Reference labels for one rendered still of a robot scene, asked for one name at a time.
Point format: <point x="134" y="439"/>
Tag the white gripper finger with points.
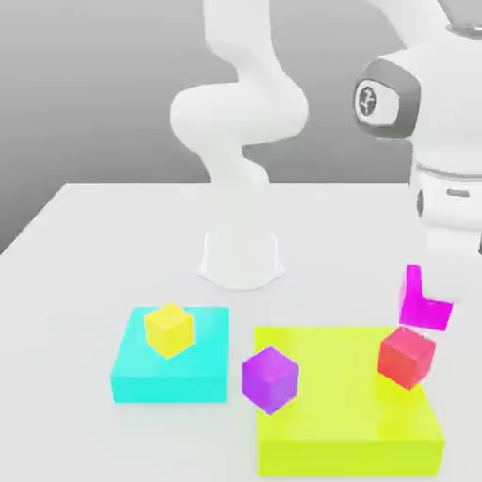
<point x="440" y="284"/>

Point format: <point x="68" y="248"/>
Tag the large cyan box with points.
<point x="169" y="384"/>

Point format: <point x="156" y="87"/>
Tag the small yellow cube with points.
<point x="169" y="331"/>

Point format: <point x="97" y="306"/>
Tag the small red cube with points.
<point x="404" y="357"/>

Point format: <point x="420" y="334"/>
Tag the small purple cube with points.
<point x="270" y="380"/>

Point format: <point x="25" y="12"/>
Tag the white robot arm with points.
<point x="241" y="113"/>

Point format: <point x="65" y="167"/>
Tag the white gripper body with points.
<point x="450" y="244"/>

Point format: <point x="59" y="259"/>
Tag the large yellow-green box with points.
<point x="339" y="433"/>

